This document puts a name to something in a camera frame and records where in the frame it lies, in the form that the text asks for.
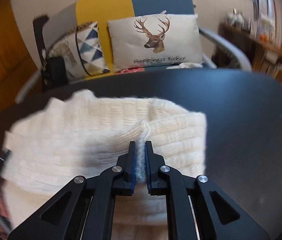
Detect cream knitted sweater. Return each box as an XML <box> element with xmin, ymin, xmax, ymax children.
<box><xmin>1</xmin><ymin>90</ymin><xmax>207</xmax><ymax>239</ymax></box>

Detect geometric triangle print cushion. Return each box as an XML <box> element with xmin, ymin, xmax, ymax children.
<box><xmin>48</xmin><ymin>21</ymin><xmax>111</xmax><ymax>79</ymax></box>

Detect black rolled mat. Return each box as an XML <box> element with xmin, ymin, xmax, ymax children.
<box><xmin>32</xmin><ymin>15</ymin><xmax>49</xmax><ymax>64</ymax></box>

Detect oranges on table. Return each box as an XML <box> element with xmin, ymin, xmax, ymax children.
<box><xmin>259</xmin><ymin>33</ymin><xmax>269</xmax><ymax>42</ymax></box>

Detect wooden side table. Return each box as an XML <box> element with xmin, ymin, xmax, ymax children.
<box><xmin>218</xmin><ymin>23</ymin><xmax>282</xmax><ymax>73</ymax></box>

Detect deer print cushion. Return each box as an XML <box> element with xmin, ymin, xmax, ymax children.
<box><xmin>107</xmin><ymin>13</ymin><xmax>203</xmax><ymax>72</ymax></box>

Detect black handbag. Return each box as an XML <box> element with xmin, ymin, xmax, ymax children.
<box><xmin>40</xmin><ymin>57</ymin><xmax>69</xmax><ymax>92</ymax></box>

